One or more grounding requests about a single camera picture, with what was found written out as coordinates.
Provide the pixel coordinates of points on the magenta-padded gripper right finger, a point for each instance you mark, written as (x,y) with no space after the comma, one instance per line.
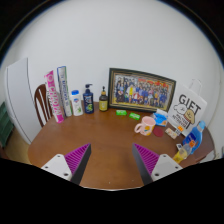
(160,165)

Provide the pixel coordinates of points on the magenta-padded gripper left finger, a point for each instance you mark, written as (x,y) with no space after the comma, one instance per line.
(63,165)

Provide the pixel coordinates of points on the framed group picture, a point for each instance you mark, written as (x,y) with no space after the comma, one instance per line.
(141,90)

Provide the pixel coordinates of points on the dark brown side table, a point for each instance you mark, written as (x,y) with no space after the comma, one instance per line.
(206,143)

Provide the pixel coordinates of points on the dark blue pump bottle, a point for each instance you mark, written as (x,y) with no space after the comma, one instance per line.
(88,101)

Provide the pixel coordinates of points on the pink patterned mug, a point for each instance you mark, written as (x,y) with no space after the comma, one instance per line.
(146,126)

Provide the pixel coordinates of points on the blue detergent bottle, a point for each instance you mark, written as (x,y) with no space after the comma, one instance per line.
(194,134)

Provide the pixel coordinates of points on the white paper gift bag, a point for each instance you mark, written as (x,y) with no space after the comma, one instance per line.
(186,106)

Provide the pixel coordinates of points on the brown pump bottle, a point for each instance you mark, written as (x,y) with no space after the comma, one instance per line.
(103,101)

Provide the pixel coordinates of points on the brown wooden chair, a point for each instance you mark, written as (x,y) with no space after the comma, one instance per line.
(41,103)

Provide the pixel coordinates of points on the green crate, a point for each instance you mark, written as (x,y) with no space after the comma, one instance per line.
(5,125)

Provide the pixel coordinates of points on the white panel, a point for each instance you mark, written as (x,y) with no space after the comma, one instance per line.
(20,100)

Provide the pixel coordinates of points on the small patterned snack packet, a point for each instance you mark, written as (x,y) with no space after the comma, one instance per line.
(171,133)

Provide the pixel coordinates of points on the colourful puzzle cube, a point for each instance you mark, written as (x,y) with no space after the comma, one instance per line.
(180,128)

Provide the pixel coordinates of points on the orange-capped juice bottle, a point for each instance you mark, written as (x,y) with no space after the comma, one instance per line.
(181,154)

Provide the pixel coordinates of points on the white lotion bottle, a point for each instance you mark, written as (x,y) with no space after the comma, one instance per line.
(76,105)

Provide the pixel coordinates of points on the flat round red coaster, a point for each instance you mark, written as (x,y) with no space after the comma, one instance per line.
(158,132)

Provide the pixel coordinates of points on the pink long box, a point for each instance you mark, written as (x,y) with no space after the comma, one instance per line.
(54,98)

